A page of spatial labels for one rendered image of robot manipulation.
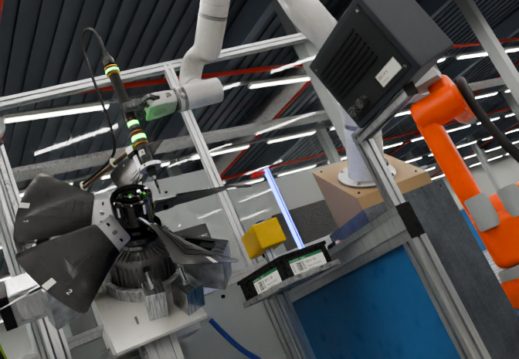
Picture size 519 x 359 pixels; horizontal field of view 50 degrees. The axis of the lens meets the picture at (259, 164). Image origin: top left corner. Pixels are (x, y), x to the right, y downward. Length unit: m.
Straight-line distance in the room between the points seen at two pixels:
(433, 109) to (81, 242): 4.33
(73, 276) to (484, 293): 1.15
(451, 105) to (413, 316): 4.16
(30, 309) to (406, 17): 1.23
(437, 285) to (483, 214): 3.88
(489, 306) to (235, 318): 1.04
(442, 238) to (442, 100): 3.76
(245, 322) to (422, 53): 1.56
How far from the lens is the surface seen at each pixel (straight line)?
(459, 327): 1.28
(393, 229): 1.31
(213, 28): 1.77
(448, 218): 1.80
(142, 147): 1.74
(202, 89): 1.84
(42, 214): 1.77
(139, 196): 1.62
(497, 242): 5.19
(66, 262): 1.52
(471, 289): 1.78
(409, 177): 1.87
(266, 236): 1.97
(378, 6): 1.13
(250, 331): 2.40
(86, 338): 2.30
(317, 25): 1.70
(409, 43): 1.11
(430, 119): 5.49
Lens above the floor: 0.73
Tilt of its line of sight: 15 degrees up
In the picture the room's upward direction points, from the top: 24 degrees counter-clockwise
